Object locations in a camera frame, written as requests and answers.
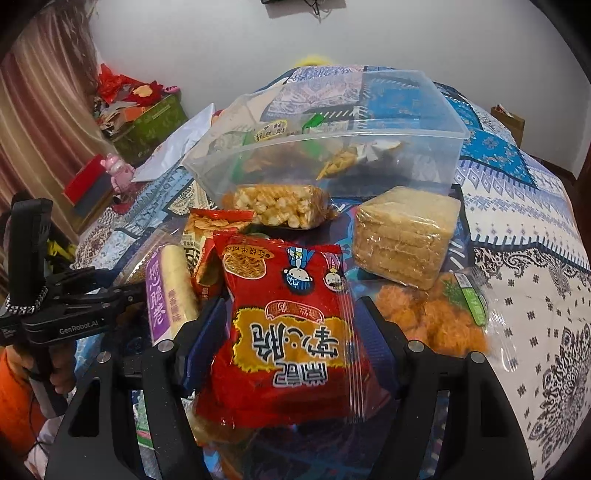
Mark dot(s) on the red noodle snack packet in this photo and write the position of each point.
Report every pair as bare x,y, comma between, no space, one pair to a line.
286,332

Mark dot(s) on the striped curtain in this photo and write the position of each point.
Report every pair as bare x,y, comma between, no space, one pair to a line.
41,115

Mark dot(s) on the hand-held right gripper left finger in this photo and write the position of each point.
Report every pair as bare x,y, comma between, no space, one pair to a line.
205,332

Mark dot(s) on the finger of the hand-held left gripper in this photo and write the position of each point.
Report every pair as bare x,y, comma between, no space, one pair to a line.
111,284
127,311

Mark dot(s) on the white plastic bag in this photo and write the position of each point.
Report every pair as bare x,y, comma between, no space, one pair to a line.
175,143

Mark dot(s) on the yellow object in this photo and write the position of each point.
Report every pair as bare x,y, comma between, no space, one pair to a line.
314,60

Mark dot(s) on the puffed rice bar packet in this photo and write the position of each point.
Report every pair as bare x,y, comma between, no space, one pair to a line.
277,205

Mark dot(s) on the person's left hand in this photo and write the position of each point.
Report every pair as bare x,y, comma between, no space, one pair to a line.
65,369

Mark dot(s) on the orange chip packet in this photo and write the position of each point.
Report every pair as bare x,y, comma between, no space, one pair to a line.
207,230

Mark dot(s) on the yellow chip packet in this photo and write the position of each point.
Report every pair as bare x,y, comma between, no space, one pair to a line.
351,159

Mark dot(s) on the pile of red clutter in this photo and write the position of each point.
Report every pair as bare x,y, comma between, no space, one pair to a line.
120,87

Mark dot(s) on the green storage box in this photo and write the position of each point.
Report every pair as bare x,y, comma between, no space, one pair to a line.
152,129

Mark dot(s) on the pink plush toy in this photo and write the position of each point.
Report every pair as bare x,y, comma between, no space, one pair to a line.
117,170

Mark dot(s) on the wall mounted black monitor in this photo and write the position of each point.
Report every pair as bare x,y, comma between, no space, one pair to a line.
315,9

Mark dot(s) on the purple egg roll packet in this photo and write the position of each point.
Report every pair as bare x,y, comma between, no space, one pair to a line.
171,286

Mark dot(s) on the brown paper bag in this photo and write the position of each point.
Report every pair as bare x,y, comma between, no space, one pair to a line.
512,127

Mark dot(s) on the square biscuit packet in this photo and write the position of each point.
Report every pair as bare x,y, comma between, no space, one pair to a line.
401,240

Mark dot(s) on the orange fried balls packet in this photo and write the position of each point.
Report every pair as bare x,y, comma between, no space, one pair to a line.
429,318

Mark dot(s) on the green white snack packet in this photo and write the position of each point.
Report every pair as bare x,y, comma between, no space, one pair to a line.
286,127

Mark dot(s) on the clear plastic container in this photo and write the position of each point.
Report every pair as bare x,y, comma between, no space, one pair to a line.
392,152

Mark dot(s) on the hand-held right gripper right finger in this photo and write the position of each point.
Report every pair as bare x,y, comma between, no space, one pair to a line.
374,332

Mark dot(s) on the red box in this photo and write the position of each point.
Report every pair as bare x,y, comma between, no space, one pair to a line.
83,180

